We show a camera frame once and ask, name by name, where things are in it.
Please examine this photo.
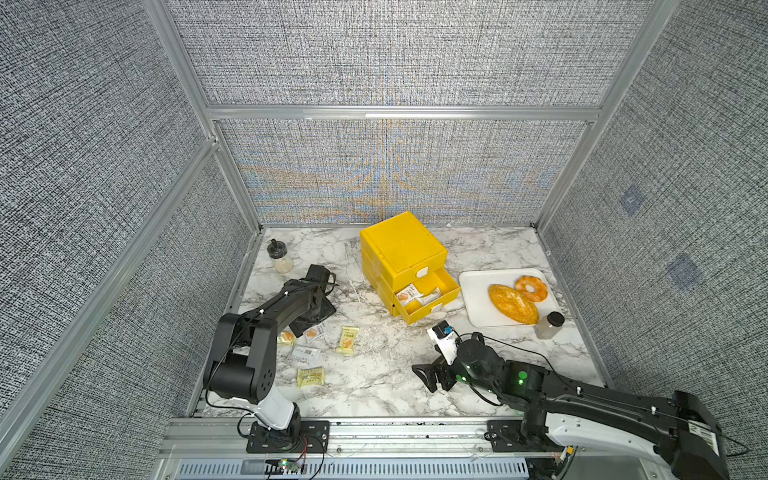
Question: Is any white cookie packet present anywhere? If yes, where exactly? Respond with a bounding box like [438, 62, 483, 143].
[418, 288, 442, 306]
[303, 324, 324, 343]
[396, 283, 422, 306]
[291, 345, 321, 368]

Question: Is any yellow cookie packet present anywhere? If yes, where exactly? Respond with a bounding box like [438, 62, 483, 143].
[296, 367, 326, 389]
[277, 330, 296, 346]
[336, 326, 359, 356]

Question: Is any yellow plastic drawer cabinet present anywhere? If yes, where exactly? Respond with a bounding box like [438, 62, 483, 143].
[360, 212, 460, 325]

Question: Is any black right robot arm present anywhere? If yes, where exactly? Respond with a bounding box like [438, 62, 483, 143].
[411, 327, 730, 479]

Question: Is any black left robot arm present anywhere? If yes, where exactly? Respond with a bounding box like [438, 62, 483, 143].
[203, 264, 336, 442]

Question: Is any crumb-coated oval bread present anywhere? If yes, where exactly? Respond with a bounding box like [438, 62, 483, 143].
[488, 284, 540, 325]

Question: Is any glass jar black lid right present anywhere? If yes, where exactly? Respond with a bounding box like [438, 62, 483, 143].
[534, 311, 565, 340]

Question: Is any glass jar black lid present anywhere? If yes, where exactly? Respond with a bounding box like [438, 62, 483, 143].
[534, 311, 565, 340]
[267, 239, 293, 274]

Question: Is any glass jar black lid left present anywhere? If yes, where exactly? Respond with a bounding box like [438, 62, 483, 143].
[267, 239, 293, 274]

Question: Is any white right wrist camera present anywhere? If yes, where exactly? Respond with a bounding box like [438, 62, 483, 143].
[428, 321, 460, 365]

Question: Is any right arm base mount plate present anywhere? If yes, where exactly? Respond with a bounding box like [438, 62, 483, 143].
[483, 419, 561, 453]

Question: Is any white slotted cable duct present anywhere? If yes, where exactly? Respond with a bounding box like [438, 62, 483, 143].
[170, 458, 530, 479]

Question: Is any glazed twisted ring bread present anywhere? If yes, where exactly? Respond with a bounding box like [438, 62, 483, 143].
[515, 275, 549, 303]

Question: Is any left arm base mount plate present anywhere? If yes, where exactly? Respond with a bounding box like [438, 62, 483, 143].
[246, 421, 330, 454]

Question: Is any aluminium front rail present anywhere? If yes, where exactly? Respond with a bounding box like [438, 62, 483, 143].
[158, 417, 497, 459]

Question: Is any aluminium enclosure frame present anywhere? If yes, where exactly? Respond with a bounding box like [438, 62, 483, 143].
[1, 1, 678, 464]

